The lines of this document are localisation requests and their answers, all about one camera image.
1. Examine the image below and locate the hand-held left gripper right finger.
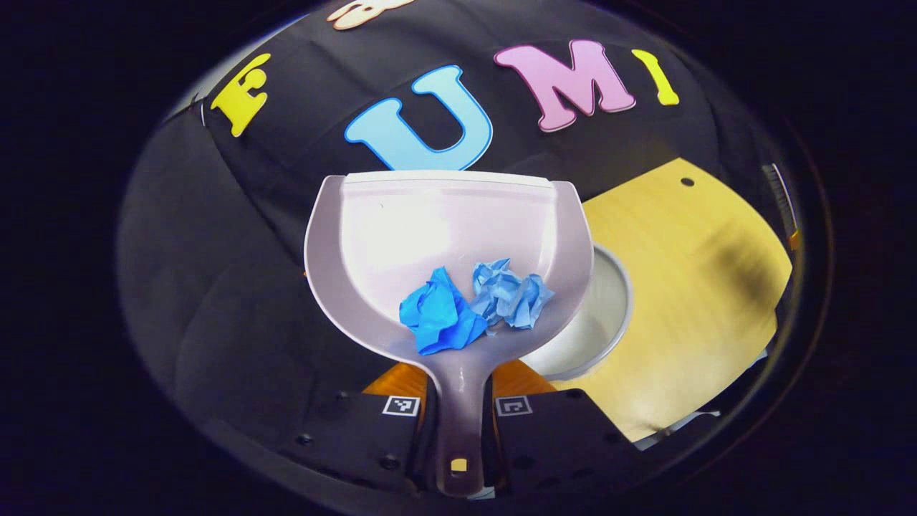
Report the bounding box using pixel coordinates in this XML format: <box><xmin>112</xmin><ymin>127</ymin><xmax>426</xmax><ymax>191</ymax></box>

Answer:
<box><xmin>491</xmin><ymin>360</ymin><xmax>638</xmax><ymax>495</ymax></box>

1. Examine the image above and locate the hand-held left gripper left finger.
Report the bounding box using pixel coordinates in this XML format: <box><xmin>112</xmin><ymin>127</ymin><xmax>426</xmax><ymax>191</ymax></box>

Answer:
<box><xmin>283</xmin><ymin>362</ymin><xmax>429</xmax><ymax>495</ymax></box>

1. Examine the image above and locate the white ribbed garbage bin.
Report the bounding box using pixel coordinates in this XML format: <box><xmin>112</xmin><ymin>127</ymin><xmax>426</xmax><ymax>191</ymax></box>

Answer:
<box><xmin>519</xmin><ymin>244</ymin><xmax>634</xmax><ymax>382</ymax></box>

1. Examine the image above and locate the dark blue paper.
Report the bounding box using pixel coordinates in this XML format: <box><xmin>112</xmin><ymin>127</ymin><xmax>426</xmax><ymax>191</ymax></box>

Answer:
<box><xmin>399</xmin><ymin>267</ymin><xmax>489</xmax><ymax>356</ymax></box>

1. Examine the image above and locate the light blue paper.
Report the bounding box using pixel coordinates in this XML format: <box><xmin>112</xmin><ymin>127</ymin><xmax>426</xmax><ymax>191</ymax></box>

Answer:
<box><xmin>471</xmin><ymin>258</ymin><xmax>556</xmax><ymax>336</ymax></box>

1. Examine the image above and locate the pale pink dustpan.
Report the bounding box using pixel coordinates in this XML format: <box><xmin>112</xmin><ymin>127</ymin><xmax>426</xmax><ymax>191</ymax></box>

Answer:
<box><xmin>304</xmin><ymin>171</ymin><xmax>595</xmax><ymax>498</ymax></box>

